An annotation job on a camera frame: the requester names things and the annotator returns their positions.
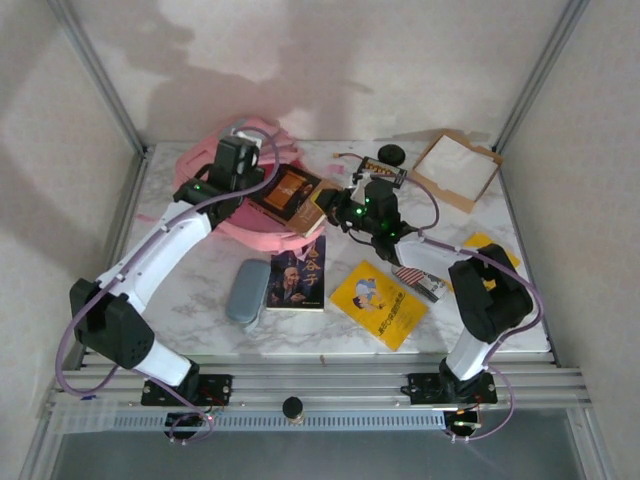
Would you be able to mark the brown thick book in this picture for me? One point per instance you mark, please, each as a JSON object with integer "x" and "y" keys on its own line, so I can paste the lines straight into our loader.
{"x": 295, "y": 200}

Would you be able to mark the pink backpack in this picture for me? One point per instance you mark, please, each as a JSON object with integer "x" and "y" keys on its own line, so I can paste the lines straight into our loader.
{"x": 280, "y": 241}

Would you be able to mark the red striped flag pencil pouch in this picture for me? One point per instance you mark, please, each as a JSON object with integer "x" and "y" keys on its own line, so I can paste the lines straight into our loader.
{"x": 415, "y": 277}

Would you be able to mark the dark book with old man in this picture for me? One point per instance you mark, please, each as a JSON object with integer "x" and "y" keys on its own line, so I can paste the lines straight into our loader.
{"x": 295, "y": 285}

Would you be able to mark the yellow cartoon book with blue figure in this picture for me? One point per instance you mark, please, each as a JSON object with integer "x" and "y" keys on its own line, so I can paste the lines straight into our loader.
{"x": 380, "y": 310}

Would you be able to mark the yellow cartoon book with dark-haired figure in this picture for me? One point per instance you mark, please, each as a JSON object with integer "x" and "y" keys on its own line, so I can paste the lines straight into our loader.
{"x": 482, "y": 241}

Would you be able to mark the grey-blue pencil case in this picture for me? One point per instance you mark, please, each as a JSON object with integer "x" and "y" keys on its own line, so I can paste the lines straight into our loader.
{"x": 247, "y": 290}

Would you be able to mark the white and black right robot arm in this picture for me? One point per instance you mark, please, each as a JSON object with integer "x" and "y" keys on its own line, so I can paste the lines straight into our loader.
{"x": 470, "y": 360}

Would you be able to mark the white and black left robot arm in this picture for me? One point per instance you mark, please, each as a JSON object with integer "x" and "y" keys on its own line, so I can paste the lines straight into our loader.
{"x": 165, "y": 250}

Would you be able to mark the black round wheel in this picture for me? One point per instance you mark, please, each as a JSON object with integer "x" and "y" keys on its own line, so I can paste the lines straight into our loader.
{"x": 391, "y": 152}

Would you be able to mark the brown cardboard box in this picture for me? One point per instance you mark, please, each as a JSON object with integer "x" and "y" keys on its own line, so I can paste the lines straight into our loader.
{"x": 440, "y": 192}

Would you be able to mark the white paper sheet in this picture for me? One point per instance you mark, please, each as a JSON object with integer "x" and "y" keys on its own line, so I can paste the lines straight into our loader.
{"x": 455, "y": 165}

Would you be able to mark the black round knob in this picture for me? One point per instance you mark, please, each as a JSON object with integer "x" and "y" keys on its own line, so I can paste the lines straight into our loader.
{"x": 293, "y": 407}

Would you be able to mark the black controller board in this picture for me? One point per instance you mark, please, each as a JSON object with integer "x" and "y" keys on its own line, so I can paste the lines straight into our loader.
{"x": 465, "y": 421}
{"x": 187, "y": 421}

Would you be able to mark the small blue tag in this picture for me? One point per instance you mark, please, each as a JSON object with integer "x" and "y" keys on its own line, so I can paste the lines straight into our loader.
{"x": 89, "y": 397}

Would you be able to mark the black frame with brown beads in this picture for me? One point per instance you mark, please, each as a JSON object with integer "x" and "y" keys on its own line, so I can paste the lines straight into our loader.
{"x": 385, "y": 171}

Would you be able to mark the aluminium side rail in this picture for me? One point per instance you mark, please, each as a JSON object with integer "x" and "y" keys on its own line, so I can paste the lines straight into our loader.
{"x": 120, "y": 235}

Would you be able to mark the aluminium corner post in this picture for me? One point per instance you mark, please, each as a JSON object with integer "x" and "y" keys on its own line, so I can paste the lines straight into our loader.
{"x": 100, "y": 75}
{"x": 540, "y": 75}

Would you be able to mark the aluminium frame rails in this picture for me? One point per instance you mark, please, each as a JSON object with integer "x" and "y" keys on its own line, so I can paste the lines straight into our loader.
{"x": 325, "y": 387}

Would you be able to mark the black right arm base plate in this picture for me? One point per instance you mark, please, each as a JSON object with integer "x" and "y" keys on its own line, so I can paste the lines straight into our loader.
{"x": 425, "y": 387}

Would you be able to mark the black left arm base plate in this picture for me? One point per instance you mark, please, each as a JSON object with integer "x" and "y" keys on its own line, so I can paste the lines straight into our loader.
{"x": 215, "y": 390}

